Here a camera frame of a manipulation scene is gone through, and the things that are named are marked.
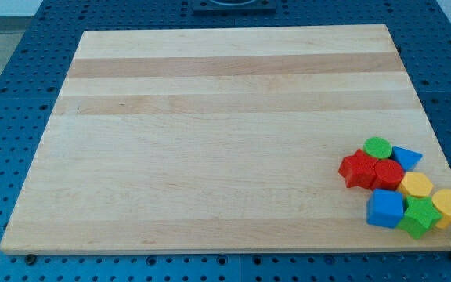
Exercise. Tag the green star block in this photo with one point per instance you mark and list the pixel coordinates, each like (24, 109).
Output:
(420, 216)

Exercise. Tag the red star block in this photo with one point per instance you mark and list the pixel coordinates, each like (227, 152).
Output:
(358, 170)

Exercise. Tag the green circle block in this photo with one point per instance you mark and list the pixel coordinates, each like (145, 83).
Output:
(377, 147)

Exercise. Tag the red circle block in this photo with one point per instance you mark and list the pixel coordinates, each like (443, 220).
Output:
(388, 175)

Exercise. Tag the light wooden board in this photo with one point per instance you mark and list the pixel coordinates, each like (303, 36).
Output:
(220, 141)

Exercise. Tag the blue cube block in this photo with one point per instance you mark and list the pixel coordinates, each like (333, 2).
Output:
(384, 208)

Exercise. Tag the blue triangle block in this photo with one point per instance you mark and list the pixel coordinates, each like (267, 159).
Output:
(408, 159)

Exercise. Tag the yellow hexagon block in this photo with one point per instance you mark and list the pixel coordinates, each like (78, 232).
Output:
(415, 184)

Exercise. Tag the yellow heart block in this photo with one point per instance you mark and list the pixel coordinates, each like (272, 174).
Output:
(442, 202)

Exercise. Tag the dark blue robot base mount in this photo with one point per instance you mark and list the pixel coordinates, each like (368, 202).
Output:
(233, 6)

